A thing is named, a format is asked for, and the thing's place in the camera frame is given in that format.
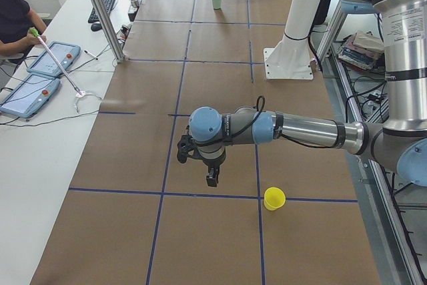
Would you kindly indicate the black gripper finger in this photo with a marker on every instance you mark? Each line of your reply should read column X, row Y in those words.
column 212, row 176

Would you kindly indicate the light green plastic cup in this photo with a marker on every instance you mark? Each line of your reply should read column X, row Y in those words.
column 217, row 4

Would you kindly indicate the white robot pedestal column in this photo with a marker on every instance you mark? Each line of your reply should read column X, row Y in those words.
column 290, row 58

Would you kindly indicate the green handled reacher stick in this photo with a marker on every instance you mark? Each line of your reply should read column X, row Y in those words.
column 79, row 92

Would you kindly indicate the lower blue teach pendant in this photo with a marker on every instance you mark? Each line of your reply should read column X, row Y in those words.
column 30, row 95

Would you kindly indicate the yellow plastic cup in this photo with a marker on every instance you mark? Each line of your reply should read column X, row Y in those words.
column 274, row 198

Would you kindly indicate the person's right hand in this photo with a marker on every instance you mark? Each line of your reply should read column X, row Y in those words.
column 30, row 40

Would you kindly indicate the black computer mouse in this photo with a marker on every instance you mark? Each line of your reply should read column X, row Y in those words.
column 96, row 26

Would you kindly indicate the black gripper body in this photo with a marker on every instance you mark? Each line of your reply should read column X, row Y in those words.
column 212, row 165

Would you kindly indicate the aluminium frame post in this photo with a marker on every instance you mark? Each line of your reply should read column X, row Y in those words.
column 108, row 30

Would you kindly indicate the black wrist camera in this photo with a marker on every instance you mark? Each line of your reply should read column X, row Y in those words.
column 185, row 148

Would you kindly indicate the stack of books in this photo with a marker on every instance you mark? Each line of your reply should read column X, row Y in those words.
column 361, row 50

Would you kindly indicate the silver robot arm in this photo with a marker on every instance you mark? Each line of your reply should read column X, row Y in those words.
column 398, row 144

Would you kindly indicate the person in black shirt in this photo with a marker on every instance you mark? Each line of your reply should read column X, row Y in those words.
column 16, row 18

